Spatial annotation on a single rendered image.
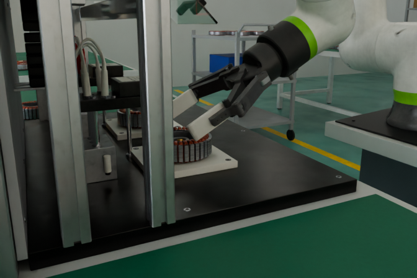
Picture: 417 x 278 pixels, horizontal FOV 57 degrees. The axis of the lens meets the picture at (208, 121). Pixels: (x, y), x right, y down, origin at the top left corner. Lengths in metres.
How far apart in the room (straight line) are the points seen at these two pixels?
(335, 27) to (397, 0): 8.11
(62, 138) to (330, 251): 0.32
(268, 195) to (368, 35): 0.63
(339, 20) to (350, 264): 0.44
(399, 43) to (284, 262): 0.70
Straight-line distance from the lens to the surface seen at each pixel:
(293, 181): 0.61
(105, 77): 0.59
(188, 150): 0.63
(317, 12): 0.74
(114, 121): 0.93
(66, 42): 0.40
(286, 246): 0.49
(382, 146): 0.98
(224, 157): 0.67
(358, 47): 1.09
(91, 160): 0.61
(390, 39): 1.05
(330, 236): 0.52
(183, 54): 6.39
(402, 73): 1.04
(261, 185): 0.59
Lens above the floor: 1.01
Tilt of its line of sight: 14 degrees down
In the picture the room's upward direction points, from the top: straight up
